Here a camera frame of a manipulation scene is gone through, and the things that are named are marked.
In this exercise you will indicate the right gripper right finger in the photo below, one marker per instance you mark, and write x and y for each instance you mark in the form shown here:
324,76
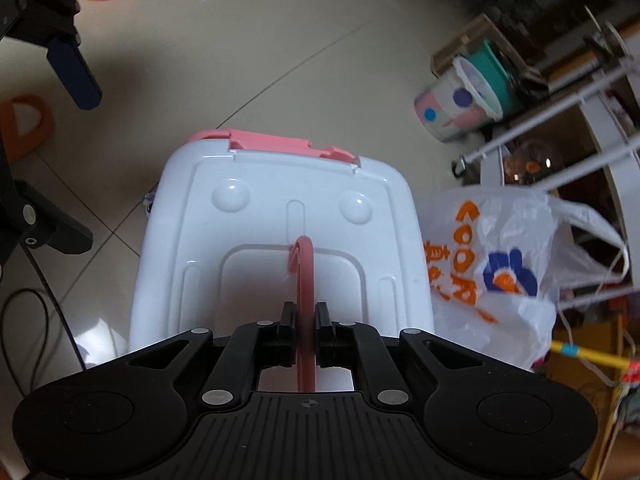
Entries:
360,349

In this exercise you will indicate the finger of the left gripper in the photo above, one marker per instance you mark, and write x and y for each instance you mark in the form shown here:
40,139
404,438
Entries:
73,71

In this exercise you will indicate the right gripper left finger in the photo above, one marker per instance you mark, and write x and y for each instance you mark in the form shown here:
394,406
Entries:
251,349

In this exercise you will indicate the white bin lid pink handle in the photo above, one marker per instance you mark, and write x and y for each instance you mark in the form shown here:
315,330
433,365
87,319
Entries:
224,219

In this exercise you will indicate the white orange plastic shopping bag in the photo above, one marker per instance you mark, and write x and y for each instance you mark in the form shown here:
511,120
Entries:
497,259

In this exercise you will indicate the pink plastic storage bin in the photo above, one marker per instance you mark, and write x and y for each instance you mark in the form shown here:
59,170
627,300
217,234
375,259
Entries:
261,147

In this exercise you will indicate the pastel patterned bucket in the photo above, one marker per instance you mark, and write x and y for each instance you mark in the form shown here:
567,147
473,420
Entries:
476,90

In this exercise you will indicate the orange ring toy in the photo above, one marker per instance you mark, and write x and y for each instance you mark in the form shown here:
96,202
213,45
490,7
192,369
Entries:
26,122

